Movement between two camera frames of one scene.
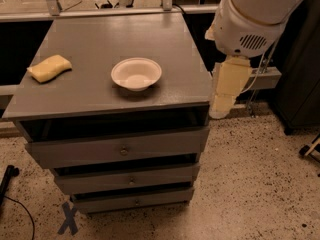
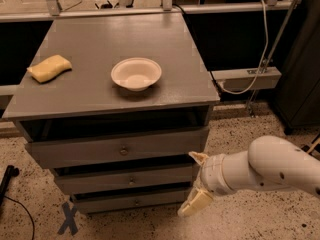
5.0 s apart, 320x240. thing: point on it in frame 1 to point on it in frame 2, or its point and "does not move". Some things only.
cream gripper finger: (233, 74) to (212, 177)
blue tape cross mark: (69, 219) does not move
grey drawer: (163, 178) does not move
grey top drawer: (74, 152) does not move
